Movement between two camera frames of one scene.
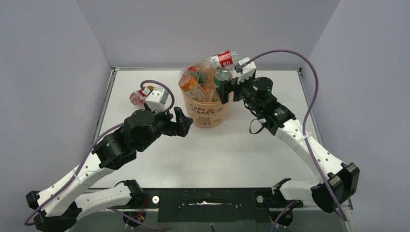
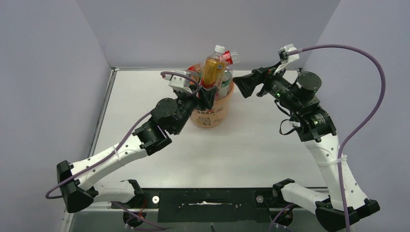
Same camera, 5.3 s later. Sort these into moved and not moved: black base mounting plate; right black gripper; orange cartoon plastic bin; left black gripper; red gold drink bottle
Moved: red gold drink bottle; left black gripper; right black gripper
Not moved: black base mounting plate; orange cartoon plastic bin
